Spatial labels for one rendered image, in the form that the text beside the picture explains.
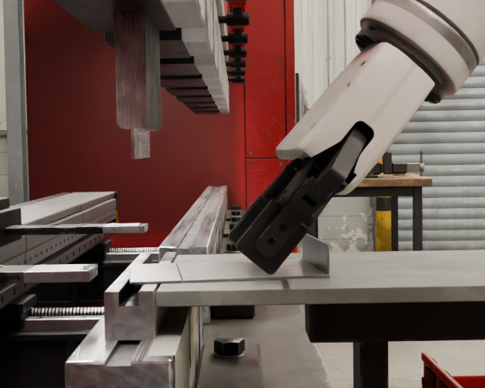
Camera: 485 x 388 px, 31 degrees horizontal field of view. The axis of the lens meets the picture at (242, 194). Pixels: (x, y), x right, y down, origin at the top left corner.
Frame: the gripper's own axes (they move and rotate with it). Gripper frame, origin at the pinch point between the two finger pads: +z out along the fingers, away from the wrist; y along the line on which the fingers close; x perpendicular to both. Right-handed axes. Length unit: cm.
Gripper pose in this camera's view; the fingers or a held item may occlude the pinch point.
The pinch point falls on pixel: (263, 235)
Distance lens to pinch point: 61.0
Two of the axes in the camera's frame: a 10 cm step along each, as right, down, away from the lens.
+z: -6.3, 7.8, -0.2
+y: 1.0, 0.5, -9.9
